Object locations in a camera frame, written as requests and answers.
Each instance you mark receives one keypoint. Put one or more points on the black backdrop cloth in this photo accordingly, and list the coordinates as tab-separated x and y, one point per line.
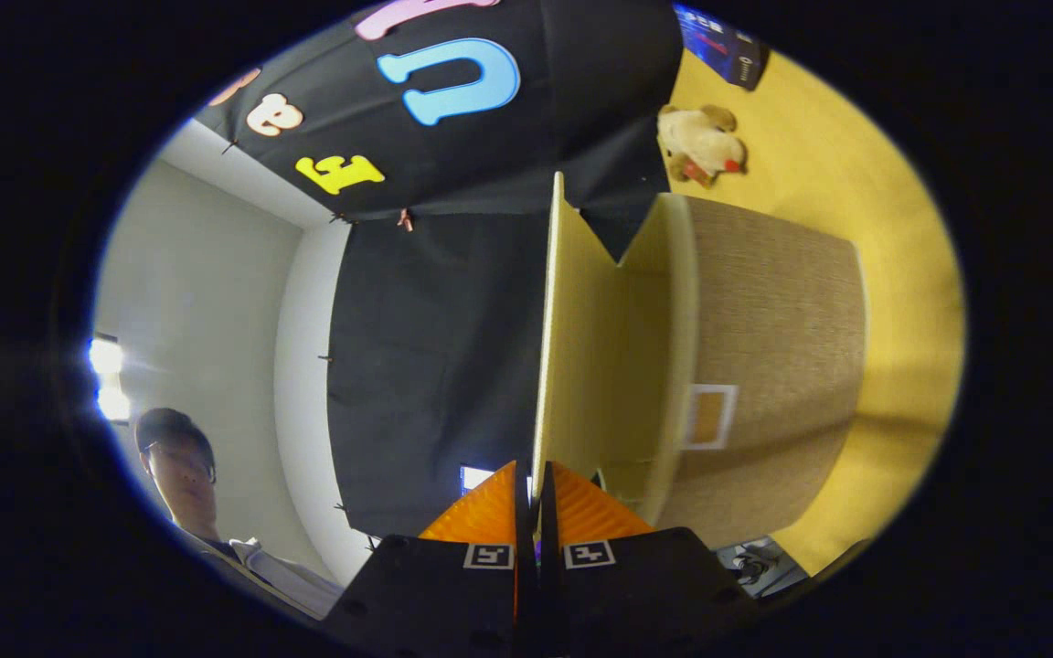
435	347

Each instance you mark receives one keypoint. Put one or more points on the beige fabric storage box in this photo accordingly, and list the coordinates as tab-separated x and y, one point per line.
764	347

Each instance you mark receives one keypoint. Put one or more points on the lit monitor screen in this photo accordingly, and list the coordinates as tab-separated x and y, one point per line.
474	479

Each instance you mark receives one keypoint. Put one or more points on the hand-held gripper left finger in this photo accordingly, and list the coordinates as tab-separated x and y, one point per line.
435	594

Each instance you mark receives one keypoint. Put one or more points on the brown plush dog toy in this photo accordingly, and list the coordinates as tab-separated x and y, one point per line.
696	142

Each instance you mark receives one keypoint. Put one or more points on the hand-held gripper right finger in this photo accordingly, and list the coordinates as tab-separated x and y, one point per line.
645	594

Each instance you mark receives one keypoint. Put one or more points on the bright window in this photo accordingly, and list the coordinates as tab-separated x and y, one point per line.
108	375

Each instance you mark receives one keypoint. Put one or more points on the pink clip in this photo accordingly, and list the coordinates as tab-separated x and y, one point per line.
405	219

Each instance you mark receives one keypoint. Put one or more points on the dark blue book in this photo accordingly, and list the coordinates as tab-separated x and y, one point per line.
718	46

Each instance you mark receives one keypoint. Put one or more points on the person's upper body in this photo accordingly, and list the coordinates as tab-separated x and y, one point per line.
184	475

